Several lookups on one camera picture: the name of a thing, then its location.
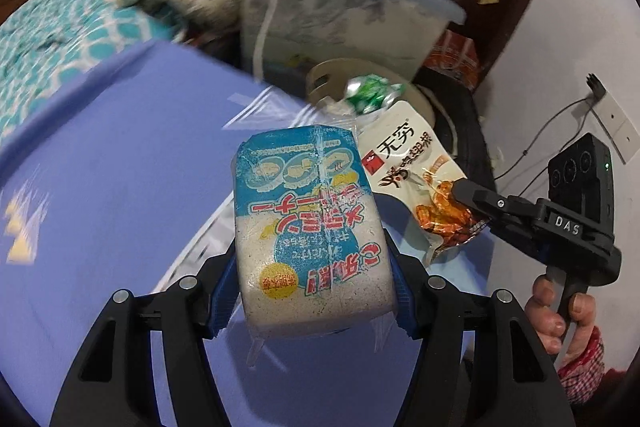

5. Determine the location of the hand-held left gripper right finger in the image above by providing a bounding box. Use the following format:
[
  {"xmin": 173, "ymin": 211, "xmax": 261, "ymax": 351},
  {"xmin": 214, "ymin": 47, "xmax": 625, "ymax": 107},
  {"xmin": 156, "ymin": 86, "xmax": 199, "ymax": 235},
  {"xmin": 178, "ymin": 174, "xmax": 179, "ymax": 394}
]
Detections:
[{"xmin": 382, "ymin": 232, "xmax": 576, "ymax": 427}]

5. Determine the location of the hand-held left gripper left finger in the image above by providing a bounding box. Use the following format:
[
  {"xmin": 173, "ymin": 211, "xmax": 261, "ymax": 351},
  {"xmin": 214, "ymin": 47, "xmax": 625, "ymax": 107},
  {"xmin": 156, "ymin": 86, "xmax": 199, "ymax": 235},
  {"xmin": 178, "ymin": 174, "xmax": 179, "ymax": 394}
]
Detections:
[{"xmin": 50, "ymin": 242, "xmax": 241, "ymax": 427}]

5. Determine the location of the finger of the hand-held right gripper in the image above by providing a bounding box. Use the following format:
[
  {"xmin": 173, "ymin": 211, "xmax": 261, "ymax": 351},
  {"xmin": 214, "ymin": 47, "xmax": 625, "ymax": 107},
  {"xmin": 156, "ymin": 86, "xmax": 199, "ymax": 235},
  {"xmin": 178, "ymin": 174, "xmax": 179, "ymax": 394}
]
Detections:
[
  {"xmin": 451, "ymin": 178, "xmax": 540, "ymax": 234},
  {"xmin": 486, "ymin": 221, "xmax": 549, "ymax": 264}
]

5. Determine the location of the blue and white food packet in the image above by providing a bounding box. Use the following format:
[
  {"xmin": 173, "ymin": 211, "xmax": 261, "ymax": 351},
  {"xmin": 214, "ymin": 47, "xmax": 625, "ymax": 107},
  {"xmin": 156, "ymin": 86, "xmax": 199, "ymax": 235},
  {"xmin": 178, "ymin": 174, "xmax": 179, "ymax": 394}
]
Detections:
[{"xmin": 231, "ymin": 124, "xmax": 401, "ymax": 368}]

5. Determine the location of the white and orange snack pouch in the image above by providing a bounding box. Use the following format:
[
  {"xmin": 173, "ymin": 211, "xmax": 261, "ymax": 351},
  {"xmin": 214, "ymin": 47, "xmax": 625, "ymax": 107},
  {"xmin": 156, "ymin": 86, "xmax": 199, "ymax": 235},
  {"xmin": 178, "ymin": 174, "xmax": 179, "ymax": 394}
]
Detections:
[{"xmin": 356, "ymin": 99, "xmax": 493, "ymax": 265}]

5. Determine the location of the beige waste bin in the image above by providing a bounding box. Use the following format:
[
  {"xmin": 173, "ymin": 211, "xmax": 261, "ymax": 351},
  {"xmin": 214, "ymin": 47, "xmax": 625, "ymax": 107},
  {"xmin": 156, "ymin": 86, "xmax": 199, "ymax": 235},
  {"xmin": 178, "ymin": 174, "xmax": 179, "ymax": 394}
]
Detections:
[{"xmin": 306, "ymin": 58, "xmax": 436, "ymax": 132}]

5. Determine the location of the person's right forearm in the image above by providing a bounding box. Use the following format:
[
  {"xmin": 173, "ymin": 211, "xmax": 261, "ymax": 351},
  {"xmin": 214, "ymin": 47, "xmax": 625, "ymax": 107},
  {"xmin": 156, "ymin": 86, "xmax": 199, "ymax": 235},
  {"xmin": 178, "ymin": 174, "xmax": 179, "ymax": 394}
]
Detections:
[{"xmin": 557, "ymin": 327, "xmax": 631, "ymax": 408}]

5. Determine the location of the person's right hand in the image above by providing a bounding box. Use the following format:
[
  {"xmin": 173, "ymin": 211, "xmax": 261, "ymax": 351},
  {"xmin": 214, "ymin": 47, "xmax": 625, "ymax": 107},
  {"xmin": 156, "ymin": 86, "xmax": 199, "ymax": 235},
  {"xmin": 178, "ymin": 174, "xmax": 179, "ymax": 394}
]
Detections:
[{"xmin": 524, "ymin": 276, "xmax": 599, "ymax": 359}]

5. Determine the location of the black round object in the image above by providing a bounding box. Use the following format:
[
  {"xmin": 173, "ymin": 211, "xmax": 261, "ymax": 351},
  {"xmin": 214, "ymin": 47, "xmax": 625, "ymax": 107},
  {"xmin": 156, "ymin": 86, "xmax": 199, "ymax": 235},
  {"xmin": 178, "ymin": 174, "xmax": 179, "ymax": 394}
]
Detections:
[{"xmin": 410, "ymin": 74, "xmax": 496, "ymax": 188}]

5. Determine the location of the purple printed tablecloth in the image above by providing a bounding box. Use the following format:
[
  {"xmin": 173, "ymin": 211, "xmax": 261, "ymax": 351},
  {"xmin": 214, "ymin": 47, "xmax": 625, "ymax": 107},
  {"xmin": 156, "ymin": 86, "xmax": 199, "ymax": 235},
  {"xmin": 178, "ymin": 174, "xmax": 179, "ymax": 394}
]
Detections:
[{"xmin": 0, "ymin": 39, "xmax": 496, "ymax": 427}]

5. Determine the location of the orange printed bag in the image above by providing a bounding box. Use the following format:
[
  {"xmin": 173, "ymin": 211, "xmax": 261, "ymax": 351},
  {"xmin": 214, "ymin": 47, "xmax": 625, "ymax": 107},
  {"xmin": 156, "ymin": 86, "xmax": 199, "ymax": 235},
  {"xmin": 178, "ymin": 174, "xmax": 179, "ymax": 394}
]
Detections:
[{"xmin": 422, "ymin": 29, "xmax": 483, "ymax": 90}]

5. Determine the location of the teal patterned duvet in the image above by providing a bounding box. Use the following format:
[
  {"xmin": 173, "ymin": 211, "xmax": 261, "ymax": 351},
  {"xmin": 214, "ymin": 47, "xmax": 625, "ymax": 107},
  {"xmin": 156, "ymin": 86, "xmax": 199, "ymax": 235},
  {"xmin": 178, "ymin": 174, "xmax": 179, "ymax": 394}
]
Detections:
[{"xmin": 0, "ymin": 0, "xmax": 186, "ymax": 148}]

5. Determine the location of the black power cable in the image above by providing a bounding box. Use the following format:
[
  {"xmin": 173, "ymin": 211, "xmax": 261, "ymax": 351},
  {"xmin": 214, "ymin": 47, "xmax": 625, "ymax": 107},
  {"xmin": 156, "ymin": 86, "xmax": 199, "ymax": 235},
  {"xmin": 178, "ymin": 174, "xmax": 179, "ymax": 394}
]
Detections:
[{"xmin": 495, "ymin": 74, "xmax": 607, "ymax": 190}]

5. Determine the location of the white wall socket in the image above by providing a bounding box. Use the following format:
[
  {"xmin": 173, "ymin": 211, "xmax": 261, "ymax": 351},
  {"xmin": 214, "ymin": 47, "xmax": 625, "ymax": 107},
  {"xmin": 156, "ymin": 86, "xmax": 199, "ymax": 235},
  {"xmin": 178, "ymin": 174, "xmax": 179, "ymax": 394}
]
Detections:
[{"xmin": 592, "ymin": 89, "xmax": 640, "ymax": 162}]

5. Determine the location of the white cable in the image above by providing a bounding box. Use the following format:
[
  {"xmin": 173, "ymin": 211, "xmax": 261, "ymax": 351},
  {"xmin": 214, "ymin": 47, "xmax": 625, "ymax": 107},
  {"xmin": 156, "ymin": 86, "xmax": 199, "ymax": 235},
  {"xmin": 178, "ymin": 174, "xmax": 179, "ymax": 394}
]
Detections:
[{"xmin": 252, "ymin": 0, "xmax": 311, "ymax": 82}]

